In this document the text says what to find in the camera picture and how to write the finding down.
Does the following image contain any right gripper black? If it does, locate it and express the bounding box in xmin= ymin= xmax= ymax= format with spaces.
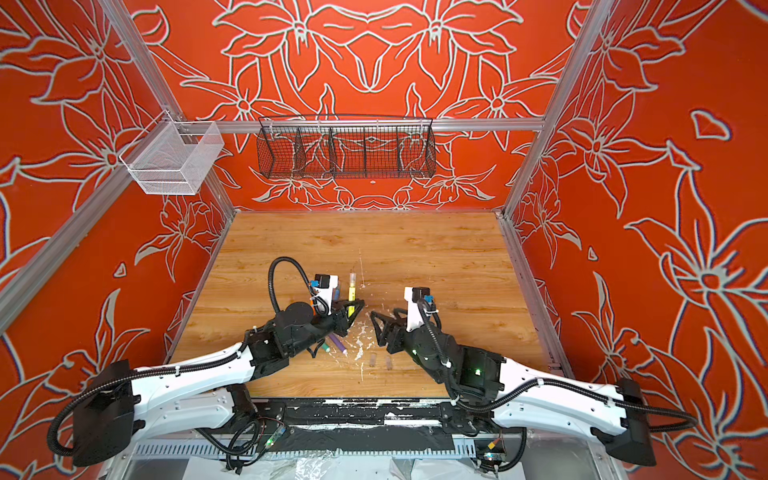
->
xmin=369 ymin=307 xmax=451 ymax=387

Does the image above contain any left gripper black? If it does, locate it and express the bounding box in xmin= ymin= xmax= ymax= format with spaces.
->
xmin=290 ymin=295 xmax=364 ymax=356

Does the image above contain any yellow marker pen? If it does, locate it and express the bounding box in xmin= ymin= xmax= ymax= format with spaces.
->
xmin=347 ymin=272 xmax=356 ymax=317

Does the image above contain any purple marker pen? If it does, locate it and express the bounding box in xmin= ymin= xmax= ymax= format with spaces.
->
xmin=328 ymin=333 xmax=347 ymax=355

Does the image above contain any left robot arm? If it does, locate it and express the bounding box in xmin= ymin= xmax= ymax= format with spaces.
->
xmin=46 ymin=256 xmax=365 ymax=467

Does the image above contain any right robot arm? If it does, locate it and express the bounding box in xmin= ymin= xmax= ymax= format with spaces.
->
xmin=369 ymin=291 xmax=699 ymax=466

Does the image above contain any clear plastic bin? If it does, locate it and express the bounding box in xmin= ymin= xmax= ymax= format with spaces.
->
xmin=119 ymin=121 xmax=224 ymax=196

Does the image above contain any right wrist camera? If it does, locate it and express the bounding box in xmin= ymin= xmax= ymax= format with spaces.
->
xmin=404 ymin=287 xmax=432 ymax=332

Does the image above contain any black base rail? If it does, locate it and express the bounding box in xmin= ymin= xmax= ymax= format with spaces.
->
xmin=201 ymin=397 xmax=523 ymax=437

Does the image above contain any black wire basket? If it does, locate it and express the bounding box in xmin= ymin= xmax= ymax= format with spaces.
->
xmin=256 ymin=115 xmax=437 ymax=180

